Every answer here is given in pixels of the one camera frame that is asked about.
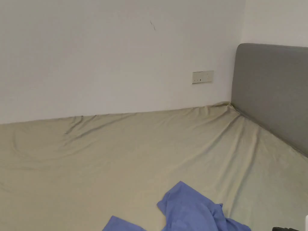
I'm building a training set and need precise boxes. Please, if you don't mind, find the grey padded headboard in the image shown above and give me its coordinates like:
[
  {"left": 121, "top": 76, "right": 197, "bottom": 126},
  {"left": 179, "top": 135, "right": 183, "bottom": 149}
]
[{"left": 230, "top": 43, "right": 308, "bottom": 159}]

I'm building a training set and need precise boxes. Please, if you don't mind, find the blue shirt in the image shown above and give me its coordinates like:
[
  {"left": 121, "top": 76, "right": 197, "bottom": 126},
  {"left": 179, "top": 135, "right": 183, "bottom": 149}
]
[{"left": 102, "top": 181, "right": 252, "bottom": 231}]

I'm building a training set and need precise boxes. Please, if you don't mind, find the bed with beige sheet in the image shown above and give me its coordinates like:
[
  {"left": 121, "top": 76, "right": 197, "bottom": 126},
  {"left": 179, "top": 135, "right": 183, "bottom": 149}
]
[{"left": 0, "top": 101, "right": 308, "bottom": 231}]

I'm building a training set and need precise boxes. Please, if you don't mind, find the white wall socket plate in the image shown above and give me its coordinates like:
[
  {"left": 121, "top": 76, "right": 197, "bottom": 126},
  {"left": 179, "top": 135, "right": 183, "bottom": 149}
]
[{"left": 192, "top": 70, "right": 214, "bottom": 85}]

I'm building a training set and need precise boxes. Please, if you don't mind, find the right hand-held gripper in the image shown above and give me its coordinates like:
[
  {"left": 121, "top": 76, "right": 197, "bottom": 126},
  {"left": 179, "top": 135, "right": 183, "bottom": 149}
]
[{"left": 272, "top": 215, "right": 308, "bottom": 231}]

